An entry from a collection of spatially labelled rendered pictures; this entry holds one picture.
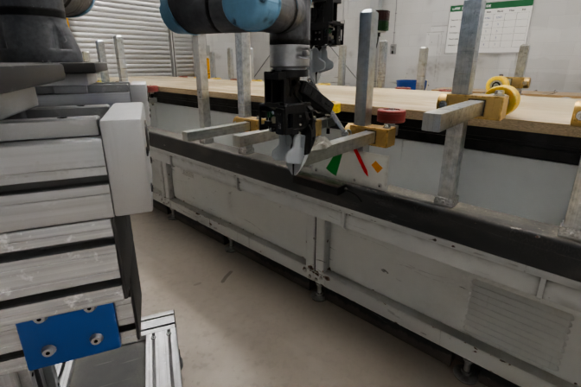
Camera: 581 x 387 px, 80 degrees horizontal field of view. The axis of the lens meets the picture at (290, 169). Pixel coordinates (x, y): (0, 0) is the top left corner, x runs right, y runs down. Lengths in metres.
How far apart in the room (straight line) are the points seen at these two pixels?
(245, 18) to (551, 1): 7.71
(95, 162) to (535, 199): 1.02
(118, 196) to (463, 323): 1.22
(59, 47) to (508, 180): 1.12
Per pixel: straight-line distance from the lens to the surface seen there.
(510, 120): 1.05
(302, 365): 1.43
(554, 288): 0.99
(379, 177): 0.98
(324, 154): 0.77
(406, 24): 8.65
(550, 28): 8.06
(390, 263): 1.39
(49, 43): 0.85
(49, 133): 0.36
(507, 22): 8.13
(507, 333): 1.35
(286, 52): 0.64
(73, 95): 0.84
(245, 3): 0.55
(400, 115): 1.03
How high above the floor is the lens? 1.04
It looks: 17 degrees down
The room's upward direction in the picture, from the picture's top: straight up
